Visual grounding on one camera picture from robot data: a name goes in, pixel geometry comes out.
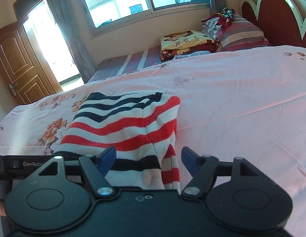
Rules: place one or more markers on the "brown wooden door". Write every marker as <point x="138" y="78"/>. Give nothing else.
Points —
<point x="19" y="66"/>

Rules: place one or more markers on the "light blue cloth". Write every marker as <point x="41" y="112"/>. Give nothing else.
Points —
<point x="192" y="54"/>

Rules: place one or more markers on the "red white-edged headboard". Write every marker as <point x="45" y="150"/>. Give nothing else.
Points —
<point x="279" y="12"/>

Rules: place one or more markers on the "pink floral quilt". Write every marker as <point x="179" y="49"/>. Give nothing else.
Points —
<point x="242" y="103"/>

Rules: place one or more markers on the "striped bed sheet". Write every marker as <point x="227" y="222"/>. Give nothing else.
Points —
<point x="133" y="59"/>

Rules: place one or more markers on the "folded yellow red printed blanket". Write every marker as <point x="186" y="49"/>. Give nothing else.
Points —
<point x="185" y="42"/>

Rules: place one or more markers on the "colourful cloth bundle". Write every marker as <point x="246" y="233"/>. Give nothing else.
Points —
<point x="227" y="17"/>

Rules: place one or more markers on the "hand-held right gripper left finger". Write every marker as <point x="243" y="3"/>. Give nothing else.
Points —
<point x="106" y="161"/>

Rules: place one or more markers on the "striped pillow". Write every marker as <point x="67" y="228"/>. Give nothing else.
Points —
<point x="242" y="34"/>

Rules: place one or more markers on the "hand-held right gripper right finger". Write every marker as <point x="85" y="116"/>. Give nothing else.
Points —
<point x="190" y="161"/>

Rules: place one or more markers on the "red black white striped sweater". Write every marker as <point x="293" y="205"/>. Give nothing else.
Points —
<point x="123" y="128"/>

